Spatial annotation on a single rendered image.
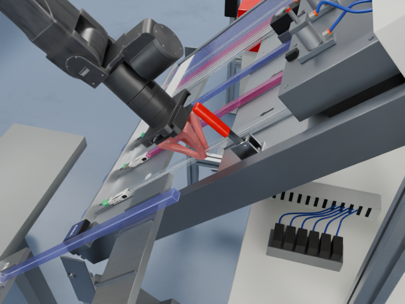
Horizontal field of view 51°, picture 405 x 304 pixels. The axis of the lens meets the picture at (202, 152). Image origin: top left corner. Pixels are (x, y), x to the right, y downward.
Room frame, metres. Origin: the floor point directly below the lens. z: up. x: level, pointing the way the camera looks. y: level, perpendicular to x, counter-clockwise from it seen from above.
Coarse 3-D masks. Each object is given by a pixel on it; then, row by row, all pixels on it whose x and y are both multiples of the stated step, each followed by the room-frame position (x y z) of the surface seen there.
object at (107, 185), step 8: (176, 64) 1.12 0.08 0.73; (168, 72) 1.08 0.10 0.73; (168, 80) 1.04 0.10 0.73; (136, 128) 0.82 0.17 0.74; (144, 128) 0.83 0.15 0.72; (136, 136) 0.79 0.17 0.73; (128, 144) 0.76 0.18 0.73; (128, 152) 0.74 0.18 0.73; (120, 160) 0.70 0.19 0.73; (112, 168) 0.68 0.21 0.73; (112, 176) 0.66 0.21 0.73; (104, 184) 0.63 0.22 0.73; (112, 184) 0.64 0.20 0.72; (104, 192) 0.61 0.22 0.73; (96, 200) 0.58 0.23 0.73; (88, 208) 0.56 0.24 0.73; (96, 208) 0.57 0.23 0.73; (88, 216) 0.54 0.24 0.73
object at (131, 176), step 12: (204, 84) 0.85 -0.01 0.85; (192, 96) 0.81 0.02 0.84; (144, 132) 0.82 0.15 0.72; (132, 156) 0.72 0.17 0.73; (156, 156) 0.63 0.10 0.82; (168, 156) 0.60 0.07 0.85; (120, 168) 0.68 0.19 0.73; (132, 168) 0.65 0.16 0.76; (144, 168) 0.61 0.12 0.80; (156, 168) 0.58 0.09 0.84; (120, 180) 0.64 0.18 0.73; (132, 180) 0.60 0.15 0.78; (120, 204) 0.53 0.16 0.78; (96, 216) 0.55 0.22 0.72; (108, 216) 0.52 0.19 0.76
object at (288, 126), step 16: (272, 48) 0.74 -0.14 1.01; (272, 64) 0.67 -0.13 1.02; (256, 80) 0.65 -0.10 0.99; (256, 96) 0.58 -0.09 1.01; (272, 96) 0.55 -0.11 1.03; (240, 112) 0.57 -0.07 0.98; (256, 112) 0.53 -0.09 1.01; (320, 112) 0.42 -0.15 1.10; (272, 128) 0.46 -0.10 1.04; (288, 128) 0.43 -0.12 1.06; (304, 128) 0.41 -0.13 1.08; (272, 144) 0.42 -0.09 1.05; (224, 160) 0.45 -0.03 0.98; (240, 160) 0.43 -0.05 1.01
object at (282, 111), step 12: (276, 108) 0.48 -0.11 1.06; (264, 120) 0.47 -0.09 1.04; (276, 120) 0.47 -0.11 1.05; (240, 132) 0.48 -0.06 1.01; (252, 132) 0.48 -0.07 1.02; (216, 144) 0.49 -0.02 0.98; (228, 144) 0.49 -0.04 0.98; (168, 168) 0.52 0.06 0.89; (180, 168) 0.51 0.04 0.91; (144, 180) 0.54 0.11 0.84; (132, 192) 0.54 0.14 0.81; (108, 204) 0.55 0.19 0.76
